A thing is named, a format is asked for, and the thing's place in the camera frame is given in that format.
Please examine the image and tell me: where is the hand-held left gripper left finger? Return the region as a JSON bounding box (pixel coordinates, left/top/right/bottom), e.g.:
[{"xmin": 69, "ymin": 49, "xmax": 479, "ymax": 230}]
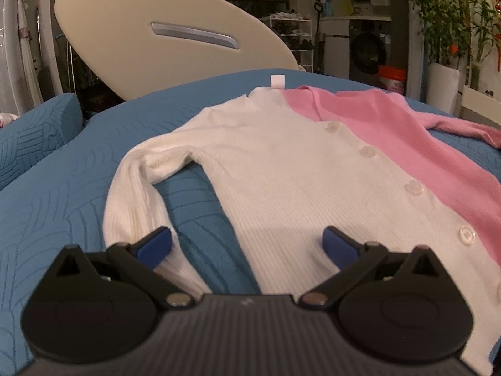
[{"xmin": 50, "ymin": 226, "xmax": 193, "ymax": 308}]

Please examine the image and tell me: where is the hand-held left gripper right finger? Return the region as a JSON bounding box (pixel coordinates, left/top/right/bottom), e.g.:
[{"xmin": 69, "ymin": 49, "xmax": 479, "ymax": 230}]
[{"xmin": 300, "ymin": 226, "xmax": 443, "ymax": 307}]

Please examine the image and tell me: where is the white and pink cardigan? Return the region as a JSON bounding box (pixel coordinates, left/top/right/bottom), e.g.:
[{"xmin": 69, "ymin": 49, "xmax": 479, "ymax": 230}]
[{"xmin": 102, "ymin": 74, "xmax": 501, "ymax": 376}]

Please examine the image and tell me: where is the blue quilted bedspread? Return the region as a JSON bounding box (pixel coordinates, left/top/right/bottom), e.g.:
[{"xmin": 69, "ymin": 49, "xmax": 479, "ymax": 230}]
[{"xmin": 0, "ymin": 68, "xmax": 501, "ymax": 376}]

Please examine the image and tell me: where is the blue quilted pillow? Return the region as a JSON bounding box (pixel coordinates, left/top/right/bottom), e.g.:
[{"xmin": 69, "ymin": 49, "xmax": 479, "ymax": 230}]
[{"xmin": 0, "ymin": 93, "xmax": 84, "ymax": 192}]

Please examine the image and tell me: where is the orange bucket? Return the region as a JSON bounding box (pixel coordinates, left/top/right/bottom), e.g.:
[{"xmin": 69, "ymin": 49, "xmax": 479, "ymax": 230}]
[{"xmin": 378, "ymin": 65, "xmax": 408, "ymax": 95}]

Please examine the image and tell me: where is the cream bed end board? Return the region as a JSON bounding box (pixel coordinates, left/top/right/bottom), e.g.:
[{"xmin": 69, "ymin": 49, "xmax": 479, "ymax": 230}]
[{"xmin": 54, "ymin": 0, "xmax": 303, "ymax": 102}]

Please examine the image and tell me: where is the white plant pot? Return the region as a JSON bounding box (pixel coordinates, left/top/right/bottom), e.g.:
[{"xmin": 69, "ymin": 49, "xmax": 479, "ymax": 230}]
[{"xmin": 426, "ymin": 62, "xmax": 461, "ymax": 115}]

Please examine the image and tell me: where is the white appliance cabinet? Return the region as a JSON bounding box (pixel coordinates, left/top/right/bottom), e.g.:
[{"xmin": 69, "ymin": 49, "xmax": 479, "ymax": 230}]
[{"xmin": 320, "ymin": 19, "xmax": 351, "ymax": 80}]

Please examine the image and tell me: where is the grey washing machine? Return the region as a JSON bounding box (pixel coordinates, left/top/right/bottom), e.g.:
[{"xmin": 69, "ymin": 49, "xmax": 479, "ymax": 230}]
[{"xmin": 348, "ymin": 19, "xmax": 392, "ymax": 83}]

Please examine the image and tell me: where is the white side cabinet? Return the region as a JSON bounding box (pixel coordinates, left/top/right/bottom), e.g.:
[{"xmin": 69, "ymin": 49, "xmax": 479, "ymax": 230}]
[{"xmin": 462, "ymin": 85, "xmax": 501, "ymax": 128}]

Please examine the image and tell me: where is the upright stick vacuum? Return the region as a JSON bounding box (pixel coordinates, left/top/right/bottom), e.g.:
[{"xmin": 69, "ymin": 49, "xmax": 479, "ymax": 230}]
[{"xmin": 314, "ymin": 0, "xmax": 328, "ymax": 74}]

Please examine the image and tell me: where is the white shoe rack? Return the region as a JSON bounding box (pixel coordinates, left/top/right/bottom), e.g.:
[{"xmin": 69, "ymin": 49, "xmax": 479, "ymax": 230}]
[{"xmin": 269, "ymin": 13, "xmax": 316, "ymax": 73}]

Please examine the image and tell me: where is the green potted plant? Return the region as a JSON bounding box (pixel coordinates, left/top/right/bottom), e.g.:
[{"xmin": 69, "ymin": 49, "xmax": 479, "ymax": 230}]
[{"xmin": 409, "ymin": 0, "xmax": 472, "ymax": 67}]

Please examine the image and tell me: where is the tall bamboo plant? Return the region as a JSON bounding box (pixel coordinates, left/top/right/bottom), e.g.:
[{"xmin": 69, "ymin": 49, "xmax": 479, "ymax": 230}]
[{"xmin": 466, "ymin": 0, "xmax": 501, "ymax": 91}]

